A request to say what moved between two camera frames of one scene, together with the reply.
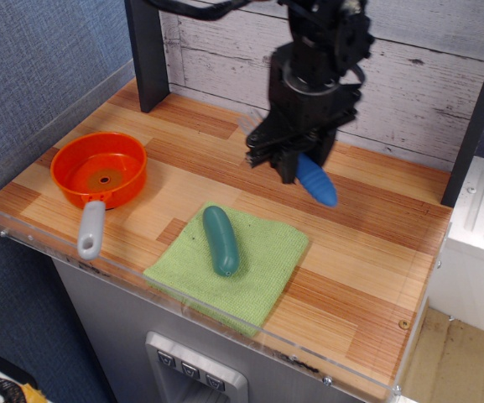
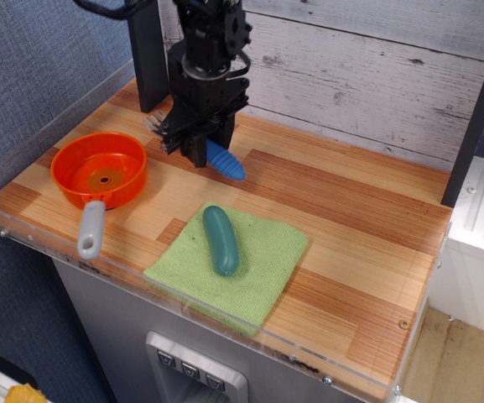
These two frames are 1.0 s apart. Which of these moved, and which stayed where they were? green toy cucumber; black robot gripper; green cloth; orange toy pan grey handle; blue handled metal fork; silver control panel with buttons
Moved: black robot gripper; blue handled metal fork
Stayed: green cloth; silver control panel with buttons; green toy cucumber; orange toy pan grey handle
